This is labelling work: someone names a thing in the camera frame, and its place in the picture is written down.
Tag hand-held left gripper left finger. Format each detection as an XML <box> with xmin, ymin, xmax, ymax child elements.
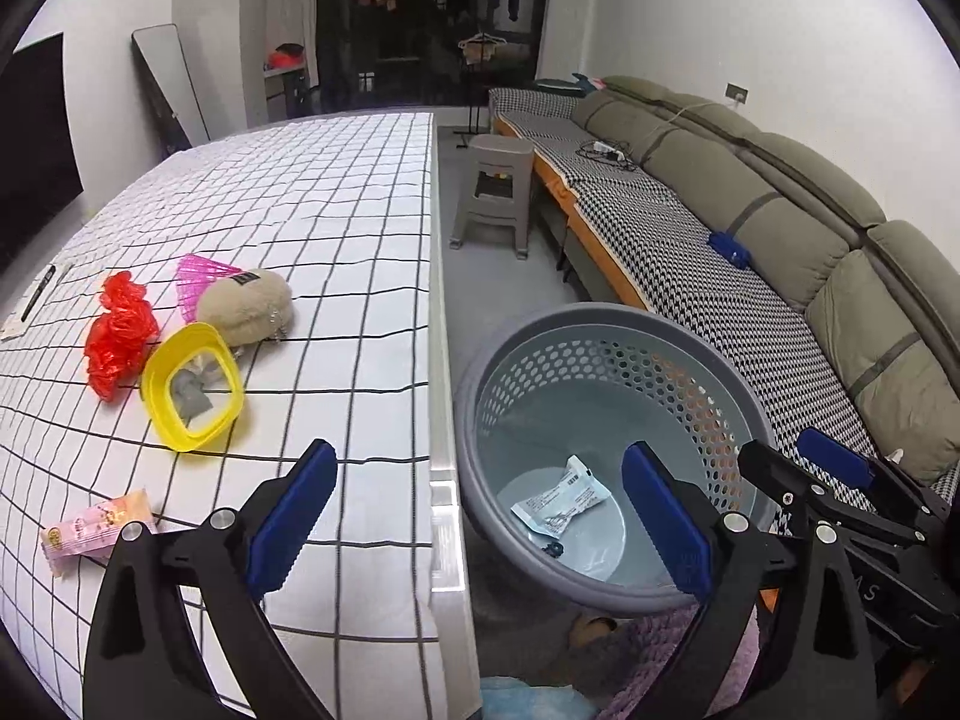
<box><xmin>82</xmin><ymin>439</ymin><xmax>338</xmax><ymax>720</ymax></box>

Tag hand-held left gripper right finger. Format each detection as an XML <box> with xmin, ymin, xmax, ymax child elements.
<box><xmin>621</xmin><ymin>441</ymin><xmax>878</xmax><ymax>720</ymax></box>

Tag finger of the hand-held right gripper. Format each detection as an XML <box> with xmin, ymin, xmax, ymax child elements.
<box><xmin>797</xmin><ymin>427</ymin><xmax>950</xmax><ymax>518</ymax></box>
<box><xmin>737</xmin><ymin>439</ymin><xmax>932</xmax><ymax>542</ymax></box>

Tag grey perforated waste basket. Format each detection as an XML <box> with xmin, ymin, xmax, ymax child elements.
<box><xmin>454</xmin><ymin>302</ymin><xmax>785</xmax><ymax>614</ymax></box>

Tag pink snack packet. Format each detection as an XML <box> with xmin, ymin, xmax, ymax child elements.
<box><xmin>41</xmin><ymin>490</ymin><xmax>155</xmax><ymax>563</ymax></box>

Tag beige plush pouch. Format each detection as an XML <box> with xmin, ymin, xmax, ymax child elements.
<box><xmin>196</xmin><ymin>268</ymin><xmax>295</xmax><ymax>347</ymax></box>

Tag white printed plastic packet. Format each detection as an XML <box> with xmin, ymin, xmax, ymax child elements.
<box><xmin>511</xmin><ymin>456</ymin><xmax>612</xmax><ymax>541</ymax></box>

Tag brown slipper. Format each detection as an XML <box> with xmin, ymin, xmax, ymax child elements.
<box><xmin>570</xmin><ymin>615</ymin><xmax>620</xmax><ymax>650</ymax></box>

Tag purple rug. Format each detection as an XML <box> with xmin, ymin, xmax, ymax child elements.
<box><xmin>600</xmin><ymin>600</ymin><xmax>766</xmax><ymax>720</ymax></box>

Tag crumpled clear wrapper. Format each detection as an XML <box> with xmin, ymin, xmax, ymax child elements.
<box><xmin>171</xmin><ymin>358</ymin><xmax>233</xmax><ymax>425</ymax></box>

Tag white table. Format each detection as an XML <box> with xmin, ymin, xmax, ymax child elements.
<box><xmin>429</xmin><ymin>111</ymin><xmax>485</xmax><ymax>720</ymax></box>

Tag light blue cloth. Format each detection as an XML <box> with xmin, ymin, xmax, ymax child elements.
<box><xmin>480</xmin><ymin>676</ymin><xmax>601</xmax><ymax>720</ymax></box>

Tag small blue object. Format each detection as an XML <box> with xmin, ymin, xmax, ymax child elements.
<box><xmin>707</xmin><ymin>229</ymin><xmax>751</xmax><ymax>269</ymax></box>

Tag grey-green sofa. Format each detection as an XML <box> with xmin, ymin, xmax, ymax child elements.
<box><xmin>487</xmin><ymin>86</ymin><xmax>901</xmax><ymax>533</ymax></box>

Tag red crumpled plastic bag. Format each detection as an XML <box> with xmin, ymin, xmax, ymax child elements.
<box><xmin>84</xmin><ymin>270</ymin><xmax>160</xmax><ymax>402</ymax></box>

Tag pink plastic shuttlecock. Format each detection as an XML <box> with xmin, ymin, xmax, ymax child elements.
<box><xmin>176</xmin><ymin>253</ymin><xmax>245</xmax><ymax>323</ymax></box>

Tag olive green sofa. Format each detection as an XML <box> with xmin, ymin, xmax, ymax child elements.
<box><xmin>570</xmin><ymin>75</ymin><xmax>960</xmax><ymax>488</ymax></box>

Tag table with striped cloth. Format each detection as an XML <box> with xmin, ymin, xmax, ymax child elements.
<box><xmin>0</xmin><ymin>112</ymin><xmax>451</xmax><ymax>720</ymax></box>

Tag white paper sheet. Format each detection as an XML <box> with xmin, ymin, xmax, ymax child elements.
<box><xmin>0</xmin><ymin>262</ymin><xmax>72</xmax><ymax>342</ymax></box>

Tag black pen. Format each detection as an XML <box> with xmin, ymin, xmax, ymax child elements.
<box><xmin>21</xmin><ymin>264</ymin><xmax>57</xmax><ymax>325</ymax></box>

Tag grey plastic stool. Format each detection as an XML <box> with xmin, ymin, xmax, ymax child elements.
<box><xmin>450</xmin><ymin>133</ymin><xmax>537</xmax><ymax>260</ymax></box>

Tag grey side desk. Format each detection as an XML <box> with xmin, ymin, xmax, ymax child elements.
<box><xmin>262</xmin><ymin>64</ymin><xmax>312</xmax><ymax>121</ymax></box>

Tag black television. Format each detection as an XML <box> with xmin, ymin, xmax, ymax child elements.
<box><xmin>0</xmin><ymin>31</ymin><xmax>85</xmax><ymax>275</ymax></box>

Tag leaning mirror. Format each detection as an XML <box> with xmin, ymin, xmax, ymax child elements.
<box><xmin>132</xmin><ymin>24</ymin><xmax>207</xmax><ymax>158</ymax></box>

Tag hanger with beige cloth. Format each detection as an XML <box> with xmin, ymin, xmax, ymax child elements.
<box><xmin>457</xmin><ymin>30</ymin><xmax>507</xmax><ymax>65</ymax></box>

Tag white charging cable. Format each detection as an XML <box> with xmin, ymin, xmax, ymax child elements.
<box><xmin>637</xmin><ymin>101</ymin><xmax>713</xmax><ymax>166</ymax></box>

